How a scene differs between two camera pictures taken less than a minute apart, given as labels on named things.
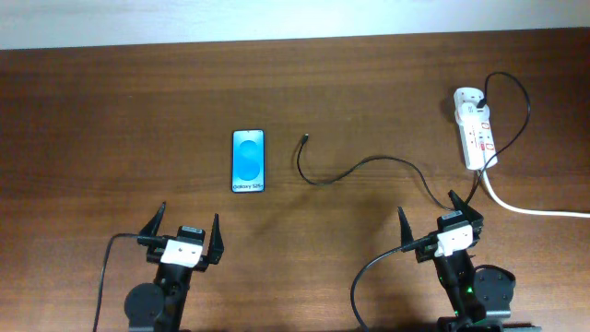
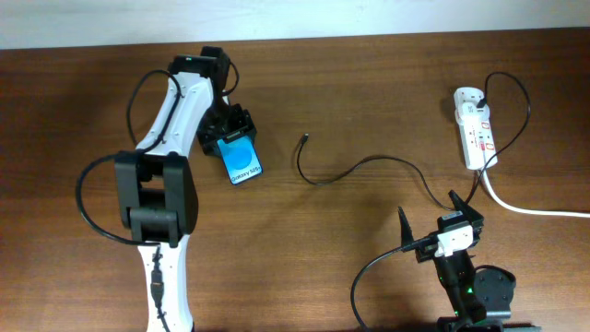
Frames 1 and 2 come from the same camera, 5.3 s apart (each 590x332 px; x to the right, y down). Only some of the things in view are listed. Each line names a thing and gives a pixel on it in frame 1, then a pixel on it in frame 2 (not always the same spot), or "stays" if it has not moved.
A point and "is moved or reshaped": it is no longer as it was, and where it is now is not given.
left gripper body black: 151,253 to 224,122
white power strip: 477,139 stays
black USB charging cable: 481,103 stays
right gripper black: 474,217 stays
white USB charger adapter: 466,100 stays
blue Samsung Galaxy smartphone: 248,160 is moved or reshaped
